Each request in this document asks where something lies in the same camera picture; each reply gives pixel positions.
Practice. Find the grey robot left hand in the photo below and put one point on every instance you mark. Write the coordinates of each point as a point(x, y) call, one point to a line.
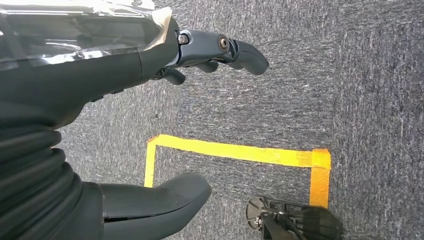
point(82, 79)

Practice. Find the black robot foot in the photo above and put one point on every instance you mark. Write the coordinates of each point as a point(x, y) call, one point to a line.
point(308, 222)

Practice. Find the yellow floor tape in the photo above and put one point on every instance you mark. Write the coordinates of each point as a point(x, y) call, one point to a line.
point(232, 150)

